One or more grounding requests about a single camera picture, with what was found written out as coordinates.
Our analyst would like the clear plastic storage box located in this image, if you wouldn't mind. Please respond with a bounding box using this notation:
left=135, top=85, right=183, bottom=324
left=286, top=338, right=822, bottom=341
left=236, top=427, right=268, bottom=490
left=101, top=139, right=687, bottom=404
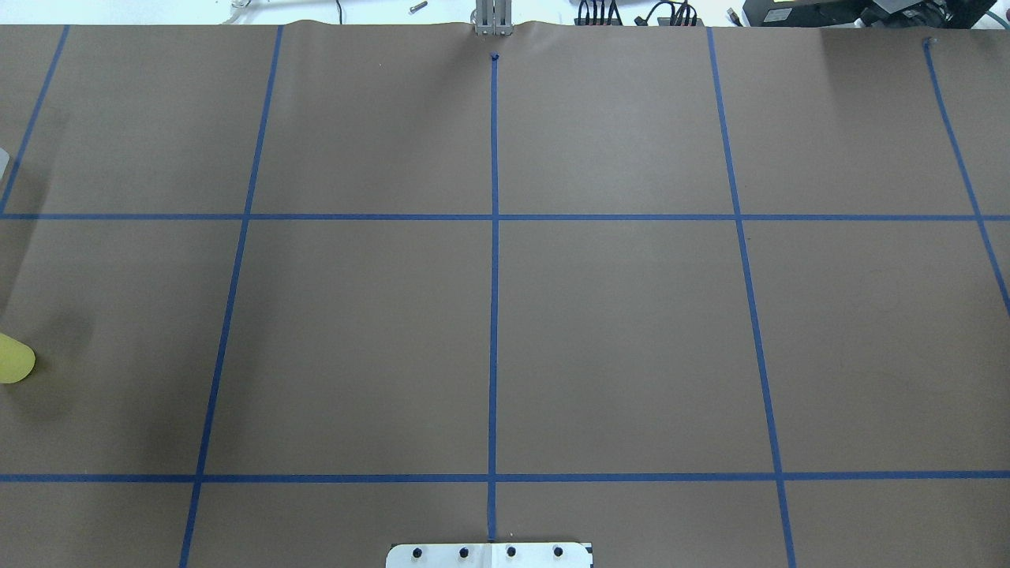
left=0, top=148, right=10, bottom=178

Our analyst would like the yellow plastic cup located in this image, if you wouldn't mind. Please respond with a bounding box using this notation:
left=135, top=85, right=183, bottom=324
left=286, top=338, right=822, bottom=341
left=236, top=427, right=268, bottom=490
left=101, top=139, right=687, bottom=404
left=0, top=332, right=36, bottom=385

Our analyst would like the aluminium frame post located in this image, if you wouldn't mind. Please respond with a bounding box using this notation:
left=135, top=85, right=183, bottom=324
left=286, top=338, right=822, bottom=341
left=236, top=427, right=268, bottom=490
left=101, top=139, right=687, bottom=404
left=470, top=0, right=514, bottom=36

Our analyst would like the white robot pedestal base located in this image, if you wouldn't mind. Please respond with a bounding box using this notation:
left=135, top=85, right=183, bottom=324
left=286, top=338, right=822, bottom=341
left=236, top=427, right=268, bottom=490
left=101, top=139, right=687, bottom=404
left=385, top=542, right=594, bottom=567

